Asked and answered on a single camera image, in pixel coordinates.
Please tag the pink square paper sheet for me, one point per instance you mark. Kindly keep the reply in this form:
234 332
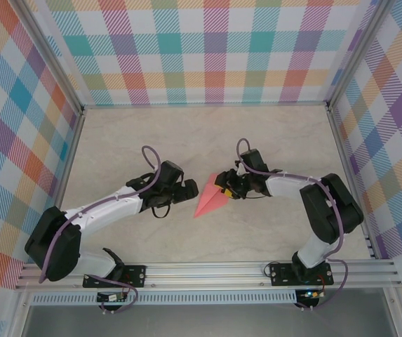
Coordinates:
209 203

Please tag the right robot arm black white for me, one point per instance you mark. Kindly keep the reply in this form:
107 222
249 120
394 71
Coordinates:
337 210

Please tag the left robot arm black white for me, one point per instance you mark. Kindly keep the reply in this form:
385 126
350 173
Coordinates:
53 245

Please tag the circuit board with lit LED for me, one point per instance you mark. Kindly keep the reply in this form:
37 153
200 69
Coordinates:
311 294

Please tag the black circuit board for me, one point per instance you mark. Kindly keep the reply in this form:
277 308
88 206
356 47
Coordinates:
111 297

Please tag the grey metal panel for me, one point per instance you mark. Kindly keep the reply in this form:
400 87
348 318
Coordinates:
204 321

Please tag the thin aluminium back rail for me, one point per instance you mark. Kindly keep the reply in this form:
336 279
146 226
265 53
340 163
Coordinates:
204 105

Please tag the aluminium mounting rail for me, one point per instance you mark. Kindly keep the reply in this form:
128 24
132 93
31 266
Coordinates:
204 275

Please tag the aluminium side rail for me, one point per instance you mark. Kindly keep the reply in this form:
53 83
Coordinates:
64 186
344 158

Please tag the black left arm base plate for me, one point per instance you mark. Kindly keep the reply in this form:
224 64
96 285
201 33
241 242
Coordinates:
134 275

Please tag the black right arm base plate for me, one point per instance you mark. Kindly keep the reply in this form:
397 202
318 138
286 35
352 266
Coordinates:
281 275

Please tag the aluminium corner post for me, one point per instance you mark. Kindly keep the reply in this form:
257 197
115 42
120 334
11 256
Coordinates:
358 52
51 56

